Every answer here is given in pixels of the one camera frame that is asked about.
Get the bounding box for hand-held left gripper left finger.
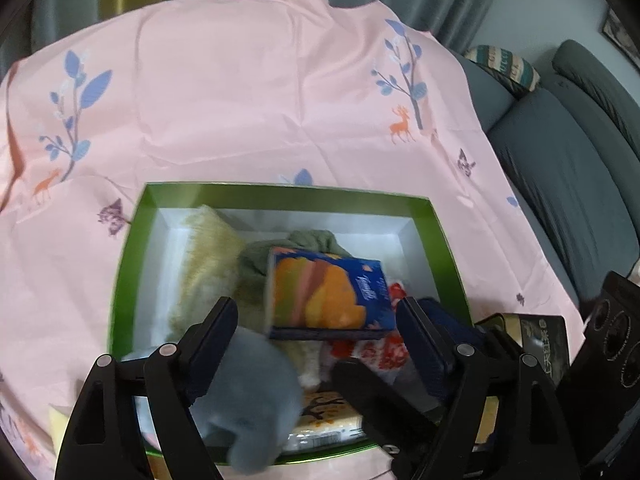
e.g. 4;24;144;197
55;296;240;480

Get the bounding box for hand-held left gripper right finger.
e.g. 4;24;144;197
395;296;583;480

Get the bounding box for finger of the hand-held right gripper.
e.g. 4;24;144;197
331;357;451;480
417;298;521;357

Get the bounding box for red floral tissue pack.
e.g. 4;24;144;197
325;280;416;376

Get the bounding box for blue plush bunny toy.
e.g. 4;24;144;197
190;325;306;476

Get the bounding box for yellow tissue pack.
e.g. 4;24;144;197
287;391;366;456

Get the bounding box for green cardboard box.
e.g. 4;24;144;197
107;182;476;471

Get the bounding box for cream fleece towel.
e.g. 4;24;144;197
167;205;321;391

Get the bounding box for orange tissue pack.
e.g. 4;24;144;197
265;246;401;343

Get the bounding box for grey cloth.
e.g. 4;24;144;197
237;229;353;291

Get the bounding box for black and gold tin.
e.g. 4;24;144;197
472;312;571;381

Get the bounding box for grey sofa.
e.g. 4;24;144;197
450;39;640;306

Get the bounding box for pink printed tablecloth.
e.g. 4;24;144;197
0;0;586;480

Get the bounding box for striped cushion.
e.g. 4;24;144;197
462;45;542;96

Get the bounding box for framed landscape painting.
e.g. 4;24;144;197
600;7;640;56

